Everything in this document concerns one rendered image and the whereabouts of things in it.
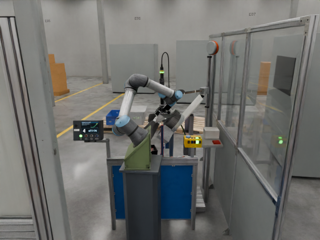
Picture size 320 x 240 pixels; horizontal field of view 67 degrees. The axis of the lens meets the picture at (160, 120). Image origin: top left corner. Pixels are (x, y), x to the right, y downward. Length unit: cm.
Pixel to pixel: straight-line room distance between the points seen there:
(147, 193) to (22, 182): 119
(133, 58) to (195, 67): 292
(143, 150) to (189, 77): 636
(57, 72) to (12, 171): 954
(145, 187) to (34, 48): 144
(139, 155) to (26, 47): 126
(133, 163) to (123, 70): 831
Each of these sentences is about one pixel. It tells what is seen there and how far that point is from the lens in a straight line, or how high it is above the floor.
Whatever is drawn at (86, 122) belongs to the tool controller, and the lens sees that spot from 235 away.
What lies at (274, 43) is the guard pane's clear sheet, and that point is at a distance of 177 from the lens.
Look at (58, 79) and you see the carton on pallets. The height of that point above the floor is 62.
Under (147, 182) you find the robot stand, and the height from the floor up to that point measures 90.
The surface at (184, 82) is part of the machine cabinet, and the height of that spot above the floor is 72.
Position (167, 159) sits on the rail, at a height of 85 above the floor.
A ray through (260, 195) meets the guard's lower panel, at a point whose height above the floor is 88.
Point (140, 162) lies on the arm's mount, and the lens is 188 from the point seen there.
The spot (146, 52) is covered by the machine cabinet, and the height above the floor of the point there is 165.
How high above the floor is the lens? 192
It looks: 17 degrees down
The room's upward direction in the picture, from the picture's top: straight up
